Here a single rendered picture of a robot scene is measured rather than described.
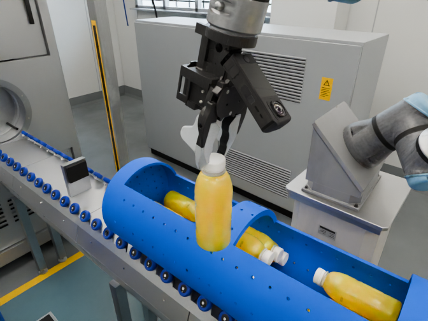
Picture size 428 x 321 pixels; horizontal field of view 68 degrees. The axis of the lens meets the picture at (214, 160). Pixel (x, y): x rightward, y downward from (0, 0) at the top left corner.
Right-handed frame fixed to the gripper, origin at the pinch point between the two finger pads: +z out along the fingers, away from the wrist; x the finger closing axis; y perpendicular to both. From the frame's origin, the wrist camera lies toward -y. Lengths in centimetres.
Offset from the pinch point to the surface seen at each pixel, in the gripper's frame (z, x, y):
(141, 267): 61, -10, 24
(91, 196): 70, -21, 72
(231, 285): 32.4, -7.6, -7.7
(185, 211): 45, -27, 24
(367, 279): 31, -35, -30
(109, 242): 64, -10, 42
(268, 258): 30.0, -18.9, -9.6
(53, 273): 175, -22, 121
